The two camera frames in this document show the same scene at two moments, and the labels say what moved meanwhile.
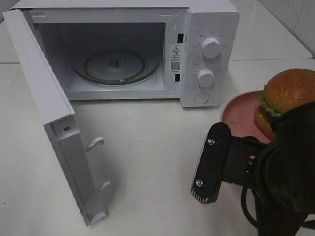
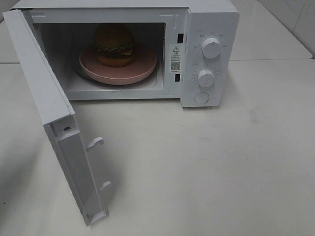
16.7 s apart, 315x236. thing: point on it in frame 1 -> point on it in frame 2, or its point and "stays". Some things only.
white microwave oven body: (187, 49) stays
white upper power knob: (211, 48) stays
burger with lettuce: (283, 91) -> (114, 44)
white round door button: (202, 98) stays
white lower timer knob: (206, 78) stays
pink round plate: (238, 112) -> (117, 65)
